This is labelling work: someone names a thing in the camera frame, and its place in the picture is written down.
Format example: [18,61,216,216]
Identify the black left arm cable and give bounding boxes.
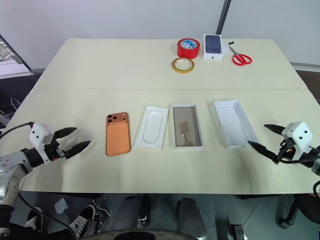
[0,121,35,141]

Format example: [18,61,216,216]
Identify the white floor wires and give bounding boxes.
[0,96,20,126]

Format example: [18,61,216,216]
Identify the red handled scissors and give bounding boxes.
[228,44,253,67]

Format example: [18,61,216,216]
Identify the grey chair base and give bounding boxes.
[275,194,320,230]

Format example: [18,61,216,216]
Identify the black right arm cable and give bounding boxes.
[276,138,320,198]

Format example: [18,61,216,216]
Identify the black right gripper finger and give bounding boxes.
[247,140,279,164]
[263,123,286,136]

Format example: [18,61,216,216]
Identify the white empty box lid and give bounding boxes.
[212,99,259,150]

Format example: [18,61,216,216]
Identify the white moulded tray insert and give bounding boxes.
[134,105,170,151]

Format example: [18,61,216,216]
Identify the red tape roll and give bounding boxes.
[176,37,200,60]

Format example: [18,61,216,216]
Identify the black and white sneaker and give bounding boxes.
[68,204,98,239]
[24,206,45,229]

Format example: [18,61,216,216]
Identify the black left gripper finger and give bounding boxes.
[54,127,78,139]
[64,140,92,159]

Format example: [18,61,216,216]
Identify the white tray with brown card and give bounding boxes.
[171,103,205,150]

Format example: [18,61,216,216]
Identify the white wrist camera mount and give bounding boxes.
[28,122,54,165]
[281,121,314,161]

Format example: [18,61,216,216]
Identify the orange smartphone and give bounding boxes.
[104,111,133,157]

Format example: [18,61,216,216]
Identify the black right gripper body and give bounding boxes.
[275,136,296,165]

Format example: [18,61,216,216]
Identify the dark rounded shape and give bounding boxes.
[175,196,209,238]

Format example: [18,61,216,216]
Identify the white box with phone print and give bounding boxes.
[202,33,228,61]

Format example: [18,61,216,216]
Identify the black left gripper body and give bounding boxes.
[44,136,69,162]

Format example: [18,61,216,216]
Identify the yellow tape roll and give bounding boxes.
[170,57,196,75]

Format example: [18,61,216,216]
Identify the metal and glass shelf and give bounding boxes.
[0,33,35,77]

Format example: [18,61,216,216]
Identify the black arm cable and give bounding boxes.
[0,121,35,141]
[276,138,320,198]

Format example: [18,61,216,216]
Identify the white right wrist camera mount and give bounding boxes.
[281,121,314,161]

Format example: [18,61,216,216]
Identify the black metal pole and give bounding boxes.
[215,0,232,35]

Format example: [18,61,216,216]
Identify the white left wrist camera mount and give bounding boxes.
[28,122,54,165]

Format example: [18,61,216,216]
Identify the grey power adapter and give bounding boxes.
[54,197,69,215]

